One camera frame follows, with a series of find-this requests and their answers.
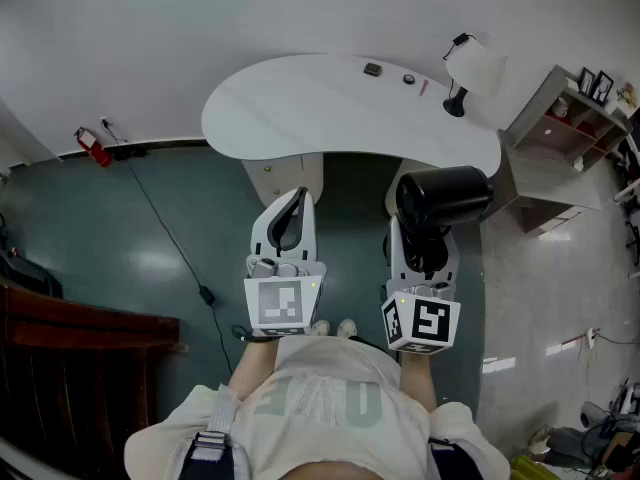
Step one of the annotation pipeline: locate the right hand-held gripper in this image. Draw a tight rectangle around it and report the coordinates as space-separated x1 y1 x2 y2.
380 216 462 357

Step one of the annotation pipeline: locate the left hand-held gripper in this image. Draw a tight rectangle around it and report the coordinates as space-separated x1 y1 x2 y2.
243 186 329 339

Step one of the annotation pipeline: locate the person's left forearm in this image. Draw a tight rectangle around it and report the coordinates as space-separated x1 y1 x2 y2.
227 338 282 402

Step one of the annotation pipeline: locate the person's right forearm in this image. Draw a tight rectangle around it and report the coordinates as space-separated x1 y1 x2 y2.
397 350 439 412

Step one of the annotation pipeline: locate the grey wooden cabinet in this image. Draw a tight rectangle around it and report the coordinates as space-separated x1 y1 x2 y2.
497 128 602 237

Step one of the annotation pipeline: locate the person's cream printed shirt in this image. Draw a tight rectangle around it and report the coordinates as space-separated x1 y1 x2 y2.
123 334 512 480

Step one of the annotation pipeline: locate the white shade table lamp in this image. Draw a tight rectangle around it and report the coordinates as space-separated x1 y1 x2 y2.
442 32 509 118

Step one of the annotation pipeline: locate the red fire extinguisher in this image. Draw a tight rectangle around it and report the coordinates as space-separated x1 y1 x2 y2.
73 126 114 169

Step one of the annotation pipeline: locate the grey wooden shelf unit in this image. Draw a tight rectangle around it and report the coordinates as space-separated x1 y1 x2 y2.
506 64 634 170

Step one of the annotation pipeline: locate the dark brown wooden furniture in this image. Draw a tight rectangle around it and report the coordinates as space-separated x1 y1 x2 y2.
0 281 182 480

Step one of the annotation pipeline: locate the black bag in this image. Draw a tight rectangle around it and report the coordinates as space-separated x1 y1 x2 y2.
0 247 65 300

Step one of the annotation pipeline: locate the small flower bunch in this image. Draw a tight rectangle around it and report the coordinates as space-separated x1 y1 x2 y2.
616 81 640 108

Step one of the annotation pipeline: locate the black wrist cord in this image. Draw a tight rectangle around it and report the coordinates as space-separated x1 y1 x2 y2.
230 323 274 344

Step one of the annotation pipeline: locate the black floor power cable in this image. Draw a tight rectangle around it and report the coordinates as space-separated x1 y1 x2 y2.
101 120 237 375

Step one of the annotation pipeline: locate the right dark backpack strap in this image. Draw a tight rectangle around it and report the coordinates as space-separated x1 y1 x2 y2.
427 435 485 480

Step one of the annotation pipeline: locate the left grey backpack strap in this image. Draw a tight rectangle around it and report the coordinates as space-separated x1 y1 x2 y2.
171 382 242 480

